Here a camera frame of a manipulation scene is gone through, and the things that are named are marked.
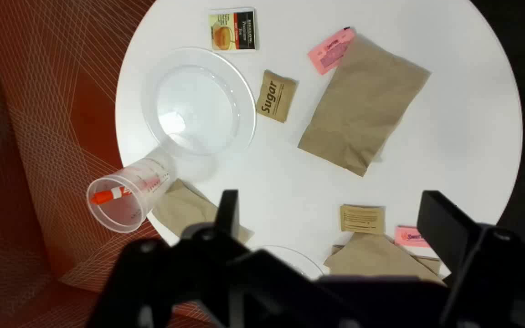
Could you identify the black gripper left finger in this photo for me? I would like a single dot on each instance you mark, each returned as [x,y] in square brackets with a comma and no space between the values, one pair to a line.
[226,211]

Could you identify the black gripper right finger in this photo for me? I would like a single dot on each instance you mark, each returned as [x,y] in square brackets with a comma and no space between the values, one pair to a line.
[447,231]

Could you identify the orange and white marker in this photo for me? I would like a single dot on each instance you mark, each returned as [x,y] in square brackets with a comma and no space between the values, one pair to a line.
[111,196]

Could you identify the clear plastic cup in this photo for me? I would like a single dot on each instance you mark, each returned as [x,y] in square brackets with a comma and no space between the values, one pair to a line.
[129,203]

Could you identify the pink sweetener packet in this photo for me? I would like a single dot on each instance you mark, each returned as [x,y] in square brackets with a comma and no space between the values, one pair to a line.
[408,238]
[330,52]

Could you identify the brown sugar packet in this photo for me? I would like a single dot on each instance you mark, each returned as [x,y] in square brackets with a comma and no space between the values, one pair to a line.
[275,96]
[361,220]

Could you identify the large brown paper napkin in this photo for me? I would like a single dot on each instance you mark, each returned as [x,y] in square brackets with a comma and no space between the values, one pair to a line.
[364,107]

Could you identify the tea bag packet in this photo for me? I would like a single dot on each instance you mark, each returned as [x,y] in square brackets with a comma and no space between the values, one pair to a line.
[231,30]

